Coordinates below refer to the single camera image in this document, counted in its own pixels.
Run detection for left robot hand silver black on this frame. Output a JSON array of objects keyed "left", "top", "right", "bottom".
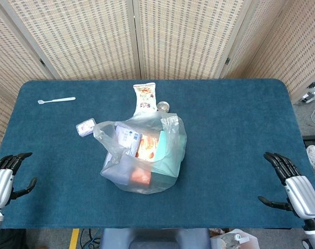
[{"left": 0, "top": 152, "right": 38, "bottom": 210}]

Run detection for grey robot torso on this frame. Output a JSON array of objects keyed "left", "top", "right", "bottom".
[{"left": 99, "top": 228, "right": 212, "bottom": 249}]

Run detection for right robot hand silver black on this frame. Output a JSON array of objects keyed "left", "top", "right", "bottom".
[{"left": 257, "top": 151, "right": 315, "bottom": 220}]

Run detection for teal cardboard box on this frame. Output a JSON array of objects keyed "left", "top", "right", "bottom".
[{"left": 150, "top": 130, "right": 187, "bottom": 188}]

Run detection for blue floor cables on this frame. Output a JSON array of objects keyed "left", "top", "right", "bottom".
[{"left": 79, "top": 228, "right": 102, "bottom": 249}]

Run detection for woven folding screen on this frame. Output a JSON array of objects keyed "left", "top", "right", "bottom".
[{"left": 0, "top": 0, "right": 315, "bottom": 156}]

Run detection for small round clear jar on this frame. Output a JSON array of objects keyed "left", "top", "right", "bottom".
[{"left": 156, "top": 101, "right": 170, "bottom": 113}]

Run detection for orange snack package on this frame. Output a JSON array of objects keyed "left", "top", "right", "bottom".
[{"left": 130, "top": 134, "right": 160, "bottom": 186}]

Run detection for white power strip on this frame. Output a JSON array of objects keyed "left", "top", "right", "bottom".
[{"left": 299, "top": 82, "right": 315, "bottom": 104}]

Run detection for black metal frame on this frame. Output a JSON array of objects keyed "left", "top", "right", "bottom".
[{"left": 302, "top": 134, "right": 315, "bottom": 153}]

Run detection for blue table cloth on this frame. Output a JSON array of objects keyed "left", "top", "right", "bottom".
[{"left": 0, "top": 79, "right": 315, "bottom": 229}]

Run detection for white toothbrush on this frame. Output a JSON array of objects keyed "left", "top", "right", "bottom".
[{"left": 37, "top": 96, "right": 76, "bottom": 105}]

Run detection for small clear purple case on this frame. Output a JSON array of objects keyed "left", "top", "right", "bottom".
[{"left": 75, "top": 118, "right": 96, "bottom": 137}]

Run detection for black equipment base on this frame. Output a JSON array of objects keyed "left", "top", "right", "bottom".
[{"left": 0, "top": 229, "right": 27, "bottom": 249}]

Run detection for clear plastic shopping bag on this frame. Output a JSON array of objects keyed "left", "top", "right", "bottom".
[{"left": 93, "top": 112, "right": 188, "bottom": 195}]

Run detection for white nut snack packet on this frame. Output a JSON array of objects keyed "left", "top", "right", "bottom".
[{"left": 133, "top": 82, "right": 158, "bottom": 117}]

